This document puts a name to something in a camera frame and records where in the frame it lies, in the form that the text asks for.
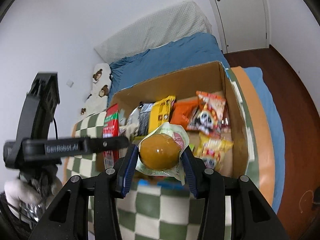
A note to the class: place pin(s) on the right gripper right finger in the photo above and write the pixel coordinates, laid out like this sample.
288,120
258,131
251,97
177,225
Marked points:
251,215

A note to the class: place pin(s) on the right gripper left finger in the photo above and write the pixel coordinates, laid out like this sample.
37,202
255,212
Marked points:
67,215

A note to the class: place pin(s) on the orange red snack bag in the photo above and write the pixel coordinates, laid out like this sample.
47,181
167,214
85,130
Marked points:
182,112

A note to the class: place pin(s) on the black grey snack bag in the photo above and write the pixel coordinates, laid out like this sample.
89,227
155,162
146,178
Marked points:
140,117

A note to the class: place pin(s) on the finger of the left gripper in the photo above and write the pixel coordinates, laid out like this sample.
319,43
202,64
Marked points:
100,143

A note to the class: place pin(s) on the cardboard milk box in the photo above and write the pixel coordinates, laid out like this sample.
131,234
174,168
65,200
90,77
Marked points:
211,77

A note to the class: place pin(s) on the yellow chips packet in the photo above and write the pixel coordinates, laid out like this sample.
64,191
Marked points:
212,151

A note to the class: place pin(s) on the large red snack packet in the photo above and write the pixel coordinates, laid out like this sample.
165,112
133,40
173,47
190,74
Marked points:
111,129

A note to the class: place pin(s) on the packaged braised egg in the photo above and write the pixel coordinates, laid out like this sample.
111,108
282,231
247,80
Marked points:
160,152

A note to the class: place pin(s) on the gloved left hand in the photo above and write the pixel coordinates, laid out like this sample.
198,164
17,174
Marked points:
26,198

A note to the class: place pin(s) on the blue bed sheet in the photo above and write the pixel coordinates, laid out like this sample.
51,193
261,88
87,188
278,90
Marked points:
198,49

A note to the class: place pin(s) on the bear print pillow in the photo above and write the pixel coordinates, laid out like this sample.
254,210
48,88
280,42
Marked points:
101,85

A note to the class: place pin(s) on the yellow snack bag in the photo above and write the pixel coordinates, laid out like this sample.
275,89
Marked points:
160,112

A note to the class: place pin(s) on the panda snack packet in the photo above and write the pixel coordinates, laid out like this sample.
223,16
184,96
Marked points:
208,115

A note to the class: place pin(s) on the white door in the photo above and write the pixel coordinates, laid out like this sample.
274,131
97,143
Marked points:
242,24

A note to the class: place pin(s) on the green white checkered mat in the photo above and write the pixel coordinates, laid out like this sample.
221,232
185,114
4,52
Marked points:
151,211

